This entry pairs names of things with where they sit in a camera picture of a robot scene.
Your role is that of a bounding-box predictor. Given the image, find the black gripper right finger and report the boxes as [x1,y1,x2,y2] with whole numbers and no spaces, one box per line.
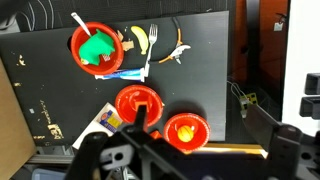
[241,103,284,153]

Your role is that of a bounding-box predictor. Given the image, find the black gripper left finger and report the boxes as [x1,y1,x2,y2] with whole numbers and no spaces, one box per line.
[133,104,148,132]

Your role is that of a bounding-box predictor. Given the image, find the orange handled pliers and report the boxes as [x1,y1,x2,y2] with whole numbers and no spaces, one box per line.
[148,17,192,65]

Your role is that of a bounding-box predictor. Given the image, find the orange toy block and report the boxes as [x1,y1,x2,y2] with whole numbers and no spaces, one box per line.
[132,100,153,116]

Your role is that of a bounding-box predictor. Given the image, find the small orange toy piece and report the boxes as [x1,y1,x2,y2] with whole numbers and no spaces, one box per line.
[149,130,164,140]

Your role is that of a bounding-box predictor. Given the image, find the wooden shape sorter toy box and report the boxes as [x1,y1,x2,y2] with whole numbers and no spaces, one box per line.
[72,102,124,150]

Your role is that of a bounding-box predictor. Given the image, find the brown toy piece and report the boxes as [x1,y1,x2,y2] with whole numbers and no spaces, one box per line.
[116,29,135,52]

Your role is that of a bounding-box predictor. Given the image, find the yellow toy banana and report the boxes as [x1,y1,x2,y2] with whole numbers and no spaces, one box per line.
[130,25,150,56]

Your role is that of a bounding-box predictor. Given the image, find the green plush toy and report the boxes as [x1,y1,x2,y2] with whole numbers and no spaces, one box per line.
[78,28,116,67]

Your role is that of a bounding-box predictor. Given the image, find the large cardboard box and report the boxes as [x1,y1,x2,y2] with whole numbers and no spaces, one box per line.
[0,56,38,180]

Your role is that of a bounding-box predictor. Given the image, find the small yellow circuit board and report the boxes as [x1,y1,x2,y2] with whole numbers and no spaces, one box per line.
[228,79,259,119]

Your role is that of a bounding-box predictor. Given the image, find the wooden desk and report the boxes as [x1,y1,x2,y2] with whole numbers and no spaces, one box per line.
[183,142,269,160]

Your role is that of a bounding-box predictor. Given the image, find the blue white toothpaste tube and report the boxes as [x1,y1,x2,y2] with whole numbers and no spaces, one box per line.
[94,67,146,83]

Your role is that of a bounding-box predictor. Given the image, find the black controller device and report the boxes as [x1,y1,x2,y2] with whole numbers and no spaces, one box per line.
[299,72,320,121]

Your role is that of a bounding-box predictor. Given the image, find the white table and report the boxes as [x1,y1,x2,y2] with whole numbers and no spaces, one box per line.
[281,0,320,128]

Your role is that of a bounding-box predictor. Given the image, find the metal rack table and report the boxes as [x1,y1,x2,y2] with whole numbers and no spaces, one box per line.
[26,146,76,166]

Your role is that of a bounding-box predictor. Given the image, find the small white tag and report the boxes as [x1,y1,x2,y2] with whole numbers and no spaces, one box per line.
[273,21,284,33]

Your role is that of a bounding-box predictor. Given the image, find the white plastic fork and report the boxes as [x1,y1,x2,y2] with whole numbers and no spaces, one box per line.
[70,12,93,37]

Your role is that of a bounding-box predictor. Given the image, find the black cloth white lines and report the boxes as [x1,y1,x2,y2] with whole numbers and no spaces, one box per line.
[0,0,234,33]

